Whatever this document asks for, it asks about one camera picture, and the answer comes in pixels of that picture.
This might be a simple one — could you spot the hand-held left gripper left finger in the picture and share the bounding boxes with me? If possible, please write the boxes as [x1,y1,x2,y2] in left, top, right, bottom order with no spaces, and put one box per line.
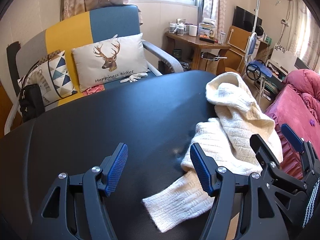
[27,142,129,240]

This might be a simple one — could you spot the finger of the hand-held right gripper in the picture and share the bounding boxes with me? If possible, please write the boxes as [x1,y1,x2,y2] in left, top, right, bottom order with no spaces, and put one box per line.
[250,134,310,198]
[281,124,320,181]

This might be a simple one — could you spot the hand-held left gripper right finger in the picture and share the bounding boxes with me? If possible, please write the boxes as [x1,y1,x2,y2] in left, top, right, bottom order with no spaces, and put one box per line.
[190,142,288,240]

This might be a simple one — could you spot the white knit sweater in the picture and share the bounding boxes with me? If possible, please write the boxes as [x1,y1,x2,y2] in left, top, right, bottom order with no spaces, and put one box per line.
[142,72,284,233]

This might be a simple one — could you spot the person's right forearm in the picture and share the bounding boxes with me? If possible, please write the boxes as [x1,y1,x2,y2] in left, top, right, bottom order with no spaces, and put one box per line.
[302,176,320,228]

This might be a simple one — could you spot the pink bed blanket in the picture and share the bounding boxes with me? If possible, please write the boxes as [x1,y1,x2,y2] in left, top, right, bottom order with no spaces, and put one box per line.
[264,69,320,180]

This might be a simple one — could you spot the pink crumpled cloth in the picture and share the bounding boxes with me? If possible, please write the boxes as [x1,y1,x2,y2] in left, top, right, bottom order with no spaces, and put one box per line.
[82,84,105,96]

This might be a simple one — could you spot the white leaf print box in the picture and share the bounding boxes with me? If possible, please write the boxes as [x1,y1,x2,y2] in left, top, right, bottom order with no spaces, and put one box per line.
[271,42,299,64]

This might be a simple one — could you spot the white gloves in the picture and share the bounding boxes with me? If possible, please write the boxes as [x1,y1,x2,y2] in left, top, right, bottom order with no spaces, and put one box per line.
[120,72,148,83]

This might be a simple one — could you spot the brown paper bag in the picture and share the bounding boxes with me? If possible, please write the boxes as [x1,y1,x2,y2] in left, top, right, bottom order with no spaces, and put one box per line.
[200,52,227,74]

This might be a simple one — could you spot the black handbag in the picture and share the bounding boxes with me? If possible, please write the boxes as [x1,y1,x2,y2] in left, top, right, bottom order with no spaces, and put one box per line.
[19,84,46,123]

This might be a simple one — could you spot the white floral curtain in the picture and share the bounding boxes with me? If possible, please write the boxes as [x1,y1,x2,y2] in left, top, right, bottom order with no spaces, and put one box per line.
[200,0,228,34]
[291,0,320,67]

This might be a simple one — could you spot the deer print pillow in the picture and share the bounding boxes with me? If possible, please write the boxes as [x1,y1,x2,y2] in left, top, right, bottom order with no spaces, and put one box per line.
[71,33,150,93]

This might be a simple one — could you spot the wooden folding board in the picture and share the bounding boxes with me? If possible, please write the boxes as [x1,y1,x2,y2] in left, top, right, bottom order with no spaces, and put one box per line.
[220,26,254,73]

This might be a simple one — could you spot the black television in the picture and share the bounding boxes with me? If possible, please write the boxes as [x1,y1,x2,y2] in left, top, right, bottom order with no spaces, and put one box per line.
[232,6,263,33]

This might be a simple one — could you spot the wooden side table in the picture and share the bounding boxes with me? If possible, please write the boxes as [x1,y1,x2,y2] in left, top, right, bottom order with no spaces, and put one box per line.
[165,31,231,72]

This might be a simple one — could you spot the wooden wardrobe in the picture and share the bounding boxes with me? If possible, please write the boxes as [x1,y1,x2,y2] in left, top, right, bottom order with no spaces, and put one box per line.
[0,79,19,137]

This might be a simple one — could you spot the clear plastic drawer organizer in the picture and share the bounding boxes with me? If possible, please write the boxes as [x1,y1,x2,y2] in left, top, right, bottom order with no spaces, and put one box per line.
[199,21,215,37]

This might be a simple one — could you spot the grey yellow blue sofa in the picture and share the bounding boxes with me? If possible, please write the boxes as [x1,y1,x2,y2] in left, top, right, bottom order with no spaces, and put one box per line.
[4,5,184,133]

